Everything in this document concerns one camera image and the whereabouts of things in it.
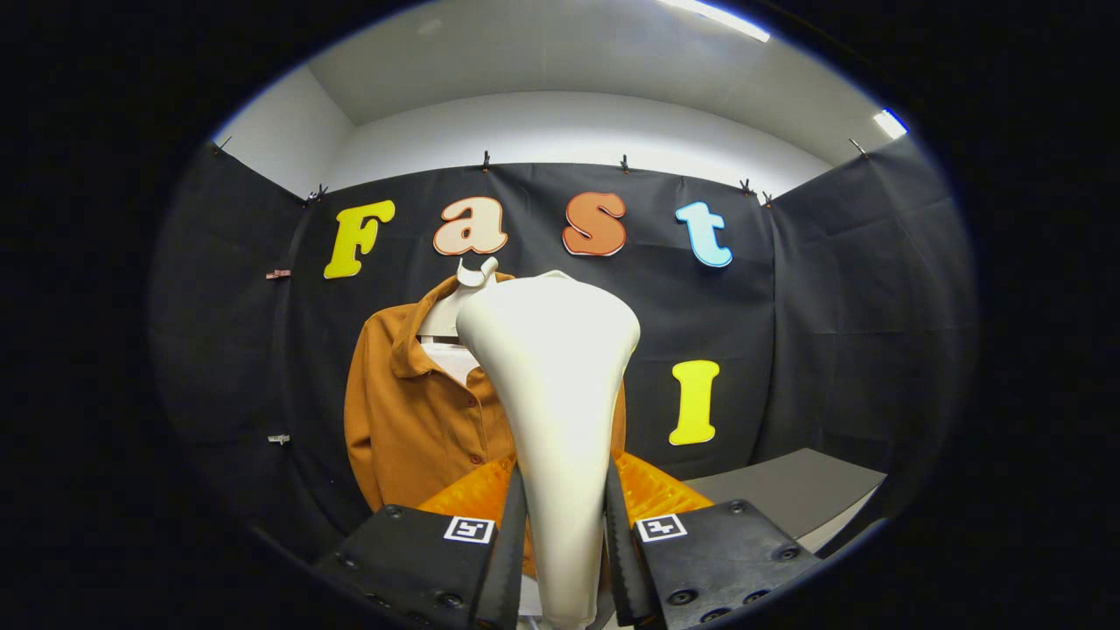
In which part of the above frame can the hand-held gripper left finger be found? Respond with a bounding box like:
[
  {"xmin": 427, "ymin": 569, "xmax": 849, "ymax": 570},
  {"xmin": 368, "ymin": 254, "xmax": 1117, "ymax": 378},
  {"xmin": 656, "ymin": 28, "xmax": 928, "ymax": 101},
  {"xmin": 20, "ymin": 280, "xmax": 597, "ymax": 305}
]
[{"xmin": 313, "ymin": 451, "xmax": 529, "ymax": 630}]

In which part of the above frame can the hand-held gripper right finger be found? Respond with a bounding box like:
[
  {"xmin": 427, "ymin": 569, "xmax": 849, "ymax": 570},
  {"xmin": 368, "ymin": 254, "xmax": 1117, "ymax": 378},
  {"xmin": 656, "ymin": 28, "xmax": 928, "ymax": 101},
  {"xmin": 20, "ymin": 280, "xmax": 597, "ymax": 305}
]
[{"xmin": 604, "ymin": 448, "xmax": 823, "ymax": 629}]

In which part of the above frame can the brown button-up shirt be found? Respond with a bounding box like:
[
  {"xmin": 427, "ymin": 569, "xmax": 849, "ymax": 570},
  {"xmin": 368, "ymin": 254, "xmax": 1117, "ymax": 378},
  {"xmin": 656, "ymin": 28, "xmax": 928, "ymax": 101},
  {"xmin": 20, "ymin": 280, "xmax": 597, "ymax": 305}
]
[{"xmin": 344, "ymin": 271, "xmax": 627, "ymax": 578}]

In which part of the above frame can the white garment steamer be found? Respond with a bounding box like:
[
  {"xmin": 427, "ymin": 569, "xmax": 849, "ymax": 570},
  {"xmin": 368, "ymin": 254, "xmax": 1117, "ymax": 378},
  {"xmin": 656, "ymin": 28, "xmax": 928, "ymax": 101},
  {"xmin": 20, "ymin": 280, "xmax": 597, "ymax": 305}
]
[{"xmin": 456, "ymin": 270, "xmax": 641, "ymax": 630}]

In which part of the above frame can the grey table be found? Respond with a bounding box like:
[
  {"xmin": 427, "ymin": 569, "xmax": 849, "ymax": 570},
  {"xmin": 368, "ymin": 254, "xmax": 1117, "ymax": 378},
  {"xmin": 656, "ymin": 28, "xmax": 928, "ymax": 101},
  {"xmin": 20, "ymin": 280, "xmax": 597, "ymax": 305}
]
[{"xmin": 682, "ymin": 448, "xmax": 887, "ymax": 554}]

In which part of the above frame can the white mannequin torso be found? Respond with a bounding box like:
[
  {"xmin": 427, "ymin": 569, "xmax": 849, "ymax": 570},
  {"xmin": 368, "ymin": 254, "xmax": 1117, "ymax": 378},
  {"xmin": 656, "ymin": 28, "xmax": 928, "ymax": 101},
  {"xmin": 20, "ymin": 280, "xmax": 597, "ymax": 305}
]
[{"xmin": 418, "ymin": 256, "xmax": 500, "ymax": 386}]

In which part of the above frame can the black backdrop cloth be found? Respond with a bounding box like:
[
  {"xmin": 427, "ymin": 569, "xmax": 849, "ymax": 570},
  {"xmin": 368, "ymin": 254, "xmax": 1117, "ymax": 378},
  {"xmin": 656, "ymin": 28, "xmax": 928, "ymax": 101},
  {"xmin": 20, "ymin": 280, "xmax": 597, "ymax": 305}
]
[{"xmin": 149, "ymin": 136, "xmax": 979, "ymax": 561}]

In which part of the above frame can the row of black clips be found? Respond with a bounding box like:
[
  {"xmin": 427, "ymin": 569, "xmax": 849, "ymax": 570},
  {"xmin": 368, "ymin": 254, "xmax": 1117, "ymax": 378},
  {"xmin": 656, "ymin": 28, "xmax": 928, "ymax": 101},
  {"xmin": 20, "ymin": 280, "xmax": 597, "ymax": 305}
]
[{"xmin": 214, "ymin": 136, "xmax": 872, "ymax": 209}]

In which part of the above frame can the large ceiling light panel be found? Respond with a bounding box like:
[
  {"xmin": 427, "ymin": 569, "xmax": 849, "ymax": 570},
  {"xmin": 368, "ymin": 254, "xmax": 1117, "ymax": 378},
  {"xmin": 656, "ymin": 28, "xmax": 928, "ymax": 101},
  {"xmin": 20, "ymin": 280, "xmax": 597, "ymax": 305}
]
[{"xmin": 656, "ymin": 0, "xmax": 773, "ymax": 43}]

